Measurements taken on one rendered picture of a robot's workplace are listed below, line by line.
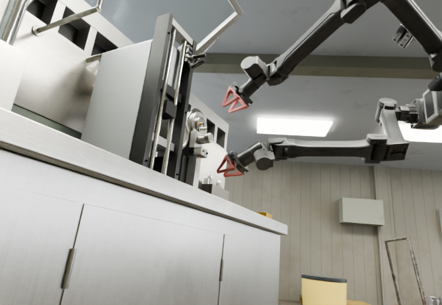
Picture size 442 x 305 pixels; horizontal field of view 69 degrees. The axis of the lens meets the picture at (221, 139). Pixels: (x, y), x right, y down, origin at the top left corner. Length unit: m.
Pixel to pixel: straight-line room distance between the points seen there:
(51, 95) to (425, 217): 7.90
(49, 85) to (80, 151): 0.77
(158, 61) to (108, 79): 0.30
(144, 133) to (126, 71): 0.35
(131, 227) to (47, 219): 0.17
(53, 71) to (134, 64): 0.29
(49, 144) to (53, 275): 0.19
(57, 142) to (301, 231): 7.26
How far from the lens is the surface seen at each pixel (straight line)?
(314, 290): 3.27
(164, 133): 1.19
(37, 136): 0.48
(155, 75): 0.96
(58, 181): 0.54
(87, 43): 1.44
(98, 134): 1.14
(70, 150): 0.51
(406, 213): 8.26
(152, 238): 0.69
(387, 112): 1.63
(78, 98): 1.34
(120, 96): 1.14
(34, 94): 1.24
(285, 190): 7.70
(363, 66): 3.99
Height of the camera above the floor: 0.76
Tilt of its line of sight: 19 degrees up
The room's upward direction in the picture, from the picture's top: 6 degrees clockwise
